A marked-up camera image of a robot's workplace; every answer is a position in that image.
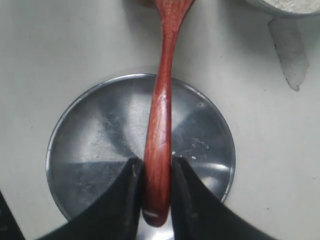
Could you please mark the round steel plate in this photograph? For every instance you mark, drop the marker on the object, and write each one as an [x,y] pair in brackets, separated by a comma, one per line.
[107,125]

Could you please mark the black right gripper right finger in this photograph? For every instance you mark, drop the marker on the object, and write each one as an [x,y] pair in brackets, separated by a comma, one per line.
[198,215]

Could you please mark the red-brown wooden spoon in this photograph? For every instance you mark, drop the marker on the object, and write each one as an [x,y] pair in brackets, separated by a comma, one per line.
[158,146]

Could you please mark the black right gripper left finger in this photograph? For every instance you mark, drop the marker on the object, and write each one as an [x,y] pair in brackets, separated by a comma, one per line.
[114,215]

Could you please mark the steel bowl of rice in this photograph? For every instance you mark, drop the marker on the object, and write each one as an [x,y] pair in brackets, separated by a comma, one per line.
[288,8]

